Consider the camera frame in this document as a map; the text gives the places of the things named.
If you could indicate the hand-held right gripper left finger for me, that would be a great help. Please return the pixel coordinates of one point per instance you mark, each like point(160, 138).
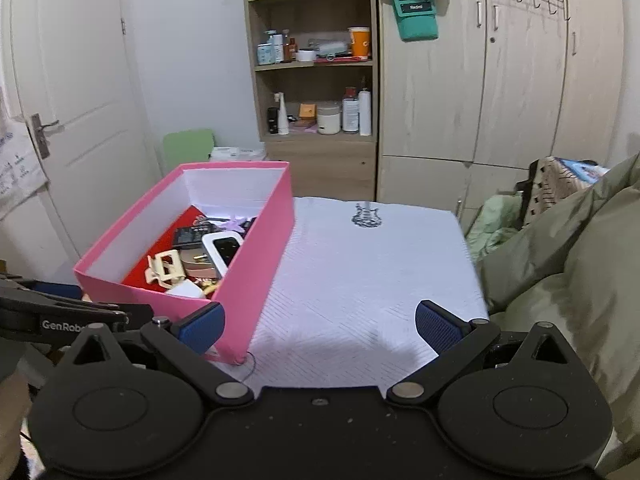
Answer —
point(202, 327)

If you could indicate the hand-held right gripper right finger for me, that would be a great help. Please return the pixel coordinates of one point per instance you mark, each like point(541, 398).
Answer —
point(440, 327)

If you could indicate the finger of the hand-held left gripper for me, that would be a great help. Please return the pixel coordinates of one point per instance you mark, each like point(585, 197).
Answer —
point(30, 327)
point(55, 291)

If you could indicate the white charger block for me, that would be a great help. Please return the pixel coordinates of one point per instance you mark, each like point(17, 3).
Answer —
point(185, 290)

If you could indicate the rose gold square case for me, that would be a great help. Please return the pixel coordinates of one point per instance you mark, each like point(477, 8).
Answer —
point(197, 265)

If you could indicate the cream hair claw clip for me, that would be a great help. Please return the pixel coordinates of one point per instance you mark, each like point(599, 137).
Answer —
point(167, 267)

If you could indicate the pink cardboard box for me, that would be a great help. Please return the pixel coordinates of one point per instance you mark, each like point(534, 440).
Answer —
point(255, 270)

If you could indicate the pocket wifi router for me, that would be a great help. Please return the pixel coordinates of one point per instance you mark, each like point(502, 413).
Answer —
point(210, 250)

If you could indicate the black phone battery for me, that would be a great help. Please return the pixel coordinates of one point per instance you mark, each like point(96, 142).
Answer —
point(190, 237)

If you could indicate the purple hair clip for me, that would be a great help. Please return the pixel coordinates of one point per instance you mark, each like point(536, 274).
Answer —
point(235, 225)

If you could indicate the pale green cloth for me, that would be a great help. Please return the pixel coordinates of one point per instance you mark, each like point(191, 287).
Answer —
point(492, 220)

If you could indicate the olive blanket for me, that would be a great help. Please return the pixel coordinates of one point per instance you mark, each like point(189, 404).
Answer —
point(575, 260)

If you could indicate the white tissue pack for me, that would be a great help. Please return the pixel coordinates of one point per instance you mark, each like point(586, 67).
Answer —
point(235, 154)

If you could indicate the green stool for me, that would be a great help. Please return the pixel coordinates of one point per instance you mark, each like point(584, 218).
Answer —
point(187, 150)

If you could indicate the beige patterned bag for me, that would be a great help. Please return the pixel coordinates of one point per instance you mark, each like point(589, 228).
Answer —
point(555, 185)

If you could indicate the white door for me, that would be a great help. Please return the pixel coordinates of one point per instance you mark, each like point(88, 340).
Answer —
point(90, 110)

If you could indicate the wooden shelf unit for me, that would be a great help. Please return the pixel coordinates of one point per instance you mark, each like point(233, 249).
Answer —
point(320, 165)

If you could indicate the blue printed booklet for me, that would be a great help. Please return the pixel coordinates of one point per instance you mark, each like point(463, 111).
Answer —
point(585, 170)

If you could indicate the light wooden wardrobe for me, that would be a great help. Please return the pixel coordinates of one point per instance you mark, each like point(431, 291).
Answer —
point(425, 110)

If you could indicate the small black bottle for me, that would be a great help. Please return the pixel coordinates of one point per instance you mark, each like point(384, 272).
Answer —
point(272, 120)

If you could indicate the white spray bottle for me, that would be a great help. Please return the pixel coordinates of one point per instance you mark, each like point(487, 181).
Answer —
point(282, 120)

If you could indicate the pink flat box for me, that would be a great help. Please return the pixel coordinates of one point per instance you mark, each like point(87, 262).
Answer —
point(305, 127)

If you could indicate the tall white bottle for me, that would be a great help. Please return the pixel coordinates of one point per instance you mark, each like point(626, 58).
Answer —
point(365, 110)

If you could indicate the white bottle red cap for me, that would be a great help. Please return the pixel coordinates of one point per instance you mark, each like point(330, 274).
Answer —
point(350, 115)

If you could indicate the white jar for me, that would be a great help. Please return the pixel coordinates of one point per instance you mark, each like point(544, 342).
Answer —
point(328, 122)

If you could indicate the small orange box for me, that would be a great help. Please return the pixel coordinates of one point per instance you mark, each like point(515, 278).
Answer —
point(307, 111)

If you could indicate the blue white box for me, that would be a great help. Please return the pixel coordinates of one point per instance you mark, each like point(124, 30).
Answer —
point(265, 55)

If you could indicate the small brown bottle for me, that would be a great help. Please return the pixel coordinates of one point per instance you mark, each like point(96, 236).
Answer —
point(290, 50)

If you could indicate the orange cup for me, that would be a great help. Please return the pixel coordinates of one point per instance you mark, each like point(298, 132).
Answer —
point(360, 42)

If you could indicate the pale plastic case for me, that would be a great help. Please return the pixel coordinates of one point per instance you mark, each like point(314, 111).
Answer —
point(330, 49)

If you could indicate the teal pouch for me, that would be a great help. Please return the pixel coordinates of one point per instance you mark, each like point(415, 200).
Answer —
point(415, 17)

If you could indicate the white printed wall sheet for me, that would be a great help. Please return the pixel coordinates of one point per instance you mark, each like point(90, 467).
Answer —
point(17, 175)

